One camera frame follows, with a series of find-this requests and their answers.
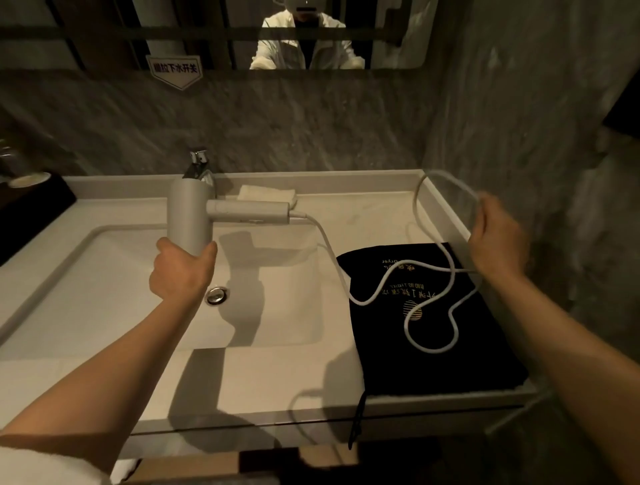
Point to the person's left forearm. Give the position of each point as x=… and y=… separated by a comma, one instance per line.
x=100, y=369

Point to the wall mirror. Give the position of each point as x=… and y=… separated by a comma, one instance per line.
x=100, y=30

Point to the chrome drain stopper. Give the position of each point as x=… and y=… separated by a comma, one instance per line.
x=217, y=295

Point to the white sleeve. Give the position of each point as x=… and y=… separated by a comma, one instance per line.
x=45, y=469

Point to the white sink basin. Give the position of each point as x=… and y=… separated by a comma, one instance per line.
x=100, y=280

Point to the white sign sticker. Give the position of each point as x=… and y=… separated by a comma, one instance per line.
x=175, y=70

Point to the person's right hand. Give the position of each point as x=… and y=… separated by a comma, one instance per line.
x=502, y=245

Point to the person's right fingers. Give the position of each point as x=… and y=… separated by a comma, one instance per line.
x=484, y=220

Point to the person's right forearm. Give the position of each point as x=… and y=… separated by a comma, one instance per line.
x=575, y=364

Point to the grey hair dryer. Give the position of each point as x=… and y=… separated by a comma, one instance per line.
x=187, y=215

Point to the chrome faucet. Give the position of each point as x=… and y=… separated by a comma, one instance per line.
x=197, y=162

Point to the white round coaster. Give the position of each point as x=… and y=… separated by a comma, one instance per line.
x=29, y=180

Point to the person's left hand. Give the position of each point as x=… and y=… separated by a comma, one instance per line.
x=180, y=277

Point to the person's left thumb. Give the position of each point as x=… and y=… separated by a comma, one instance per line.
x=206, y=251

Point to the black tray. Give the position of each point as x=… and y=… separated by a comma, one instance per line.
x=30, y=215

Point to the folded white towel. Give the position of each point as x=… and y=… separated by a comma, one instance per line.
x=265, y=194

